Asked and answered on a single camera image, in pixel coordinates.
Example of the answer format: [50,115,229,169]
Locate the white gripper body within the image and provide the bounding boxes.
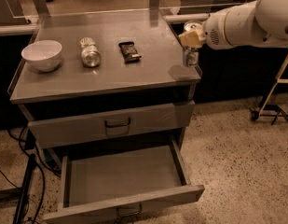
[203,2,259,49]

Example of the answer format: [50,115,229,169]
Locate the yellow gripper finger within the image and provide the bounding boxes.
[179,30,206,49]

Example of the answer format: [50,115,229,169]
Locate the redbull can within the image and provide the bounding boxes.
[183,21,202,66]

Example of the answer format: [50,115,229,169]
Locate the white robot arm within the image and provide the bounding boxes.
[179,0,288,49]

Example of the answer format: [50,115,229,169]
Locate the grey drawer cabinet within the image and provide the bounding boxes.
[7,8,205,224]

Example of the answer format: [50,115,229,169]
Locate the open lower grey drawer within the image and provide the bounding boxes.
[44,137,204,224]

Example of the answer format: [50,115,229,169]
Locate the closed upper grey drawer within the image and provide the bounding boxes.
[28,101,195,148]

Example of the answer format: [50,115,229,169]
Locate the black snack packet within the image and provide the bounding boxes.
[118,41,141,63]

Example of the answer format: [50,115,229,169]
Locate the white ceramic bowl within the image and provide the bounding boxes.
[21,40,62,72]

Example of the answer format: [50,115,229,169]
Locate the black floor bar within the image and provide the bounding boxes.
[12,154,35,224]

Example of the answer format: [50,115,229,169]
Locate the white horizontal rail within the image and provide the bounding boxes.
[0,13,210,36]

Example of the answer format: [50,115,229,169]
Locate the yellow wheeled cart frame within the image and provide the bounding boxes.
[249,47,288,125]

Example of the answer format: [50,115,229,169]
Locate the black upper drawer handle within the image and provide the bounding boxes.
[104,118,131,128]

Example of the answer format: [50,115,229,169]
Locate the black drawer handle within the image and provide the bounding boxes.
[116,203,143,218]
[104,118,131,128]

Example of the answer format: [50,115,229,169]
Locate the black lower drawer handle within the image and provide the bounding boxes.
[116,203,143,218]

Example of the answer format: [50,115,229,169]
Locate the black floor cables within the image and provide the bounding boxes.
[0,126,62,224]

